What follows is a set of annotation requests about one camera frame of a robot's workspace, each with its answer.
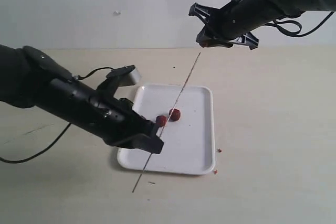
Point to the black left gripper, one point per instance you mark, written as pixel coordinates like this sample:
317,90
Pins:
112,120

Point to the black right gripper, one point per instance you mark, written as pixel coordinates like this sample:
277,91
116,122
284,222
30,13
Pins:
220,30

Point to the thin metal skewer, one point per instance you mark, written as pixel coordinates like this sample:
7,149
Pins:
163,128

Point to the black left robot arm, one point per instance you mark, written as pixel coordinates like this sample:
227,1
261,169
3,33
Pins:
29,78

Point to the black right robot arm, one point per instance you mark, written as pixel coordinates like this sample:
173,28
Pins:
280,14

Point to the white rectangular plastic tray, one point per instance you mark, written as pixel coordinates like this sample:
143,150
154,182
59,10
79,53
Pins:
189,143

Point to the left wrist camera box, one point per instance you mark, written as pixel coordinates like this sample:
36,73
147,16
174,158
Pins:
120,77

